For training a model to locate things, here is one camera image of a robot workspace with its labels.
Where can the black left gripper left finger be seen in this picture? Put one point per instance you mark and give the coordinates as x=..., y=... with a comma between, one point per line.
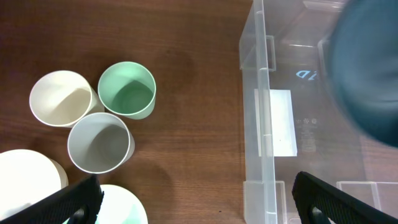
x=77, y=203

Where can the mint small bowl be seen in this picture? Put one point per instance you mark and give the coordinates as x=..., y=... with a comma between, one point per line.
x=120, y=206

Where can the cream plastic cup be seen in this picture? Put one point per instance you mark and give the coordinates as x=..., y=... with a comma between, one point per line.
x=62, y=98

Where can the clear plastic storage bin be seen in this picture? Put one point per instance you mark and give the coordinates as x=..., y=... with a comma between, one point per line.
x=283, y=47

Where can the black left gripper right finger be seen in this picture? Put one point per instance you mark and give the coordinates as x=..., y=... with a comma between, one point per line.
x=319, y=202

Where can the blue shallow bowl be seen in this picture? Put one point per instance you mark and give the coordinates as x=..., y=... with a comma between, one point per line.
x=361, y=66

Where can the grey plastic cup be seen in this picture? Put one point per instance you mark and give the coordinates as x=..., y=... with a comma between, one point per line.
x=100, y=143

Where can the mint green plastic cup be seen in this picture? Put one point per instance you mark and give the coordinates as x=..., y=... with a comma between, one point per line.
x=128, y=89

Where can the white small bowl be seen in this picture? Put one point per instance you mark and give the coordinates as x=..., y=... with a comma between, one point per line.
x=27, y=177

